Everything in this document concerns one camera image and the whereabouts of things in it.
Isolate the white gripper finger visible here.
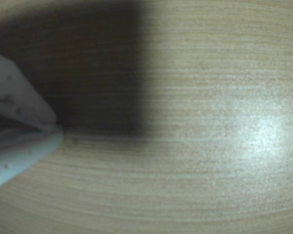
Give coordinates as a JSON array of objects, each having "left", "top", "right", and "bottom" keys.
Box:
[
  {"left": 0, "top": 125, "right": 64, "bottom": 194},
  {"left": 0, "top": 49, "right": 58, "bottom": 132}
]

